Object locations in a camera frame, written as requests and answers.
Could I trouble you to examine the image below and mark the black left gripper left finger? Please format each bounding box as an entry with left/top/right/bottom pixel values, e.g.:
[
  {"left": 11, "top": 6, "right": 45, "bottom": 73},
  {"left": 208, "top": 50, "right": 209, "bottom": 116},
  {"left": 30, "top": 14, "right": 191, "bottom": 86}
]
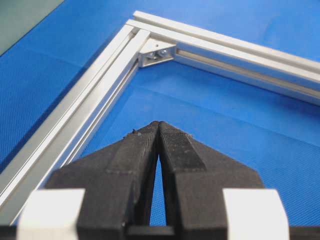
[{"left": 45, "top": 121, "right": 159, "bottom": 240}]

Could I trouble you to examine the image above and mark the silver aluminium extrusion frame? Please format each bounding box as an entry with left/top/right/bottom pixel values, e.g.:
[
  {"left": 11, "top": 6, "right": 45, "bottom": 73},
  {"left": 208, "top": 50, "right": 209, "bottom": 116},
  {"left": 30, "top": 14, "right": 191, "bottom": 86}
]
[{"left": 0, "top": 11, "right": 320, "bottom": 225}]

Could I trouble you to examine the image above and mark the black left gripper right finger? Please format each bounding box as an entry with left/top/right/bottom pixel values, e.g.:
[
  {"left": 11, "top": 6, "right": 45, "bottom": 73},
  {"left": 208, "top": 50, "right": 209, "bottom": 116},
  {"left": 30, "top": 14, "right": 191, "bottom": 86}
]
[{"left": 158, "top": 121, "right": 264, "bottom": 240}]

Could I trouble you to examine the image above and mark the blue textured table mat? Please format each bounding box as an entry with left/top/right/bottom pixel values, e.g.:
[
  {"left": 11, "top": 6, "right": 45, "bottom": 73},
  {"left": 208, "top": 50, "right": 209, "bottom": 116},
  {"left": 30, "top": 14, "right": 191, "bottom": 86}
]
[{"left": 0, "top": 0, "right": 320, "bottom": 226}]

